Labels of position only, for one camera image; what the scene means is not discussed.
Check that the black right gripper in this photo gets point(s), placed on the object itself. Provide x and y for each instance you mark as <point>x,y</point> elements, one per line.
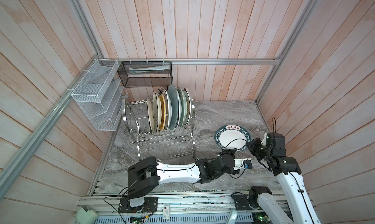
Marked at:
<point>251,144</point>

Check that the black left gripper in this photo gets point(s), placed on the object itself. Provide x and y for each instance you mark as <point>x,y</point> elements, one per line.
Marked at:
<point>230,151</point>

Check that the green rim lettered plate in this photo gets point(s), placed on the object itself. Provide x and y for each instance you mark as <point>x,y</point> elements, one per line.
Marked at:
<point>232,137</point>

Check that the stainless steel dish rack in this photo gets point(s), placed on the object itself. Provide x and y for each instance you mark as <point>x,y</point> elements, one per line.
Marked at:
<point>164,145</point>

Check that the orange sunburst plate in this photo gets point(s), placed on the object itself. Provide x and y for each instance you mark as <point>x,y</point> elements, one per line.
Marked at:
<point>168,109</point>
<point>190,105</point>

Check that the white green clover plate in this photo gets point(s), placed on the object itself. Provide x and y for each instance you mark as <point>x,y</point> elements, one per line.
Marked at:
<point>183,106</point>

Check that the large teal plate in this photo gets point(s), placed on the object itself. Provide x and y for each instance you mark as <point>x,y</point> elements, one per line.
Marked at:
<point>172,92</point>

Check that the yellow woven coaster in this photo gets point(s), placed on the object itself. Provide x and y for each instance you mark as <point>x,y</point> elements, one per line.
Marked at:
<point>163,114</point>

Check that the black round plate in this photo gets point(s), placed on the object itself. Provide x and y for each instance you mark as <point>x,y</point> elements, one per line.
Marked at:
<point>150,115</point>

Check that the cream floral plate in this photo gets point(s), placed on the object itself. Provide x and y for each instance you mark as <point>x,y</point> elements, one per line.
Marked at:
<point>155,111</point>

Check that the light blue flower plate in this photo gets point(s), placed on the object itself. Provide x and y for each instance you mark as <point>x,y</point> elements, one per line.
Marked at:
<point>186,106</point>

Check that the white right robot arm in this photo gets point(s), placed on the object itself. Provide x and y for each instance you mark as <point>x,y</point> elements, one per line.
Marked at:
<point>288,173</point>

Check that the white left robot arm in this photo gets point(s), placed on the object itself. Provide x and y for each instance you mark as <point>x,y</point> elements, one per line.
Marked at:
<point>147,174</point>

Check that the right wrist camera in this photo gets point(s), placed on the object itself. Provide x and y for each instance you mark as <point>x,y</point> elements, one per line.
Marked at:
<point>267,140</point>

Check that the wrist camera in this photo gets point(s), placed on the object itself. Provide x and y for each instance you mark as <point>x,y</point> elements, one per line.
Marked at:
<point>267,140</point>
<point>247,164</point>

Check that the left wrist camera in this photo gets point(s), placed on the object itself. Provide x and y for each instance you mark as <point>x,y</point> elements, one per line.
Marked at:
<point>247,164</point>

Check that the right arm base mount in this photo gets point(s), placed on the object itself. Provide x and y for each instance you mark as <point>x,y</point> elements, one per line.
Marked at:
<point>242,203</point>

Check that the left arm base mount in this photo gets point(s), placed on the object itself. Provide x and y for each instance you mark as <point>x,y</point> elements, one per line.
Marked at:
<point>145,204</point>

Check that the black mesh wall basket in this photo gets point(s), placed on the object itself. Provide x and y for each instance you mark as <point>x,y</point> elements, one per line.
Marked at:
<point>145,74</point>

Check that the white wire mesh shelf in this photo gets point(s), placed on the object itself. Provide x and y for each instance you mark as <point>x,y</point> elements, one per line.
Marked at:
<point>99,94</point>

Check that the aluminium front rail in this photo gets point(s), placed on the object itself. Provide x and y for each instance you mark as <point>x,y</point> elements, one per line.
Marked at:
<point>186,207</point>

